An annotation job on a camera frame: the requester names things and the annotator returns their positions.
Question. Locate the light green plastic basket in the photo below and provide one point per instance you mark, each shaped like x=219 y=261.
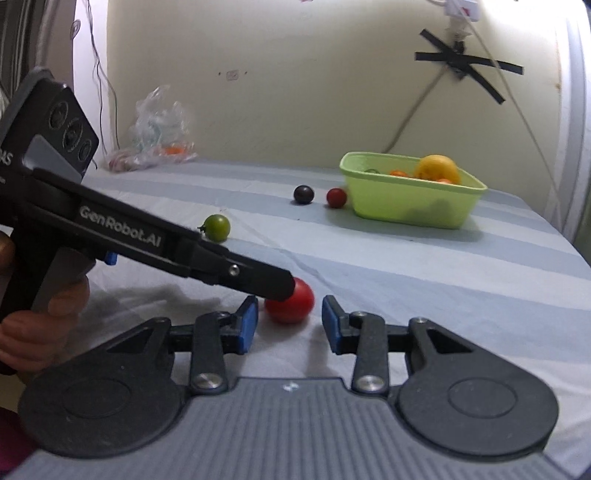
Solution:
x=407 y=200

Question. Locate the person's left hand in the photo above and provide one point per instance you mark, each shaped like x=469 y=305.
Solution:
x=37 y=332

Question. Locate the small red cherry tomato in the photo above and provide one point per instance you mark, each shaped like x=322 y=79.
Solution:
x=336 y=198

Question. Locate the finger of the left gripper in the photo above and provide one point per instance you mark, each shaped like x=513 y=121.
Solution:
x=216 y=265

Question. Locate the large yellow grapefruit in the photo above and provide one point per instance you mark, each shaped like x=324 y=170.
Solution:
x=437 y=167

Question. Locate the large red tomato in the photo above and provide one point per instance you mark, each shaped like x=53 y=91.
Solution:
x=296 y=308

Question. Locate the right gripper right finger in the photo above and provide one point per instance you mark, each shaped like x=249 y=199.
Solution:
x=450 y=393

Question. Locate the striped blue white bedsheet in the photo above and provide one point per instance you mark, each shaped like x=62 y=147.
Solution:
x=507 y=280

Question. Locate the clear plastic bag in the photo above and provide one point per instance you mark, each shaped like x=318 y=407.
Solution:
x=159 y=136

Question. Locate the black tape cross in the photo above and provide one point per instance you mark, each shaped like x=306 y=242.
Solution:
x=462 y=65

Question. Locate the green cherry tomato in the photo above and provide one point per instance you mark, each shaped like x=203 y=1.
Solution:
x=216 y=228

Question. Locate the white power adapter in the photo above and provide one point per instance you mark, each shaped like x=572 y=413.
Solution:
x=460 y=12

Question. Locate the dark purple cherry tomato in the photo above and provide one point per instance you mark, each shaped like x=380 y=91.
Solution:
x=303 y=195

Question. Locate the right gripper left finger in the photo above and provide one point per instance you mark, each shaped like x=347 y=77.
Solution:
x=130 y=390

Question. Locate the orange oval tomato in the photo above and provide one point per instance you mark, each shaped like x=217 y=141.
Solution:
x=399 y=173

